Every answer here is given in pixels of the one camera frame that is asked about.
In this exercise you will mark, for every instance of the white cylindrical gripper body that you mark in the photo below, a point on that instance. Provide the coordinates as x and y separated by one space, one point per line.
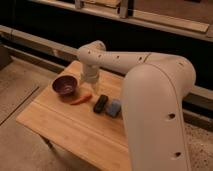
90 73

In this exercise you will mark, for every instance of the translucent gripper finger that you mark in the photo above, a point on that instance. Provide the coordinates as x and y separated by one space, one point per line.
94 87

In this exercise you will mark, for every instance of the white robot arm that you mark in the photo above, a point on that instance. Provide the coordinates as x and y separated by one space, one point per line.
151 98

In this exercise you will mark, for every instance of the purple ceramic bowl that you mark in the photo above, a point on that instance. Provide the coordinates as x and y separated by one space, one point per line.
65 85

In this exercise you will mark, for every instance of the black rectangular block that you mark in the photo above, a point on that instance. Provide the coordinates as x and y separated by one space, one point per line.
99 105

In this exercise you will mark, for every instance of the blue sponge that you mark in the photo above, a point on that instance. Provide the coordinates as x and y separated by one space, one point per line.
113 108

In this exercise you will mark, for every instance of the wooden table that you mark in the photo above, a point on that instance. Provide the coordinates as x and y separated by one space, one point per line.
96 138

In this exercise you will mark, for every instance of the metal window rail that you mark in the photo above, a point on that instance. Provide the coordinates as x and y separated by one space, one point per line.
40 44

